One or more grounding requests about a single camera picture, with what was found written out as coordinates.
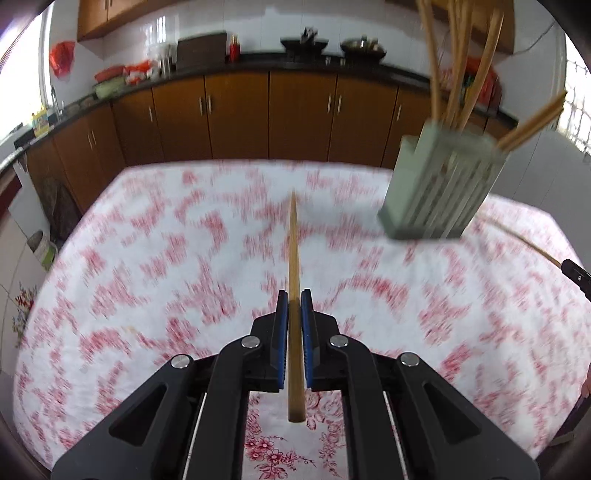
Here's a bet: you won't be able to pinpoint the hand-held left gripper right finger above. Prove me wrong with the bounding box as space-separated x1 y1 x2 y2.
300 288 541 480

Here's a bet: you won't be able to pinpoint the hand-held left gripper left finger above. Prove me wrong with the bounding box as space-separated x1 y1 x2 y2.
51 290 291 480

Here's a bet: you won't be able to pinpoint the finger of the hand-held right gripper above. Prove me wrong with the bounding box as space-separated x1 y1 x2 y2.
560 259 591 302

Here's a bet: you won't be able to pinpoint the green perforated chopstick holder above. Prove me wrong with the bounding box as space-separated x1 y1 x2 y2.
378 121 509 241

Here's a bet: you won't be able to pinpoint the red floral tablecloth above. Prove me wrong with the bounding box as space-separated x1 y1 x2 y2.
11 159 589 480

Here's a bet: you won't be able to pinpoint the red bag with bottles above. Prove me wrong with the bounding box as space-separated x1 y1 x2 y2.
464 55 502 110

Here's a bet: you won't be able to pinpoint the brown lower kitchen cabinets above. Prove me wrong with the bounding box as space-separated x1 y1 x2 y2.
25 69 515 208

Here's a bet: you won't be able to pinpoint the white bucket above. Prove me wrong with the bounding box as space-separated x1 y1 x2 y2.
28 231 57 271

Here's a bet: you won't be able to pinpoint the black kitchen countertop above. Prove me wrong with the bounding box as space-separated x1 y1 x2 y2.
14 53 515 148

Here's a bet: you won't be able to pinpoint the dark wok with lid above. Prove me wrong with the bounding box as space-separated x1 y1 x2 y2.
340 37 387 62

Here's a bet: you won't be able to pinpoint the black wok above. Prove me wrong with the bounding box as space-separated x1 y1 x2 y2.
281 28 331 53

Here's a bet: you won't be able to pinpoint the dark cutting board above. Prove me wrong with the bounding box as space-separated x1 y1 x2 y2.
177 31 228 70

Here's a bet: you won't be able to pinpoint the red and white bags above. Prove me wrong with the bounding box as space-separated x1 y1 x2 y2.
124 60 160 86

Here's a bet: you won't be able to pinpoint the steel containers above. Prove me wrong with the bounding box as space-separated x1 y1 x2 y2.
157 44 178 75

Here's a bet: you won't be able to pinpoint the green basin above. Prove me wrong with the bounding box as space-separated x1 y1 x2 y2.
94 76 128 99

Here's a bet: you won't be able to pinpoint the red plastic bag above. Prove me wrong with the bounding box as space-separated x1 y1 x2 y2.
49 41 76 78

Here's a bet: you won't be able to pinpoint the brown upper wall cabinet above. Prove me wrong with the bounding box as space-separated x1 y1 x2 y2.
487 0 516 54
77 0 185 41

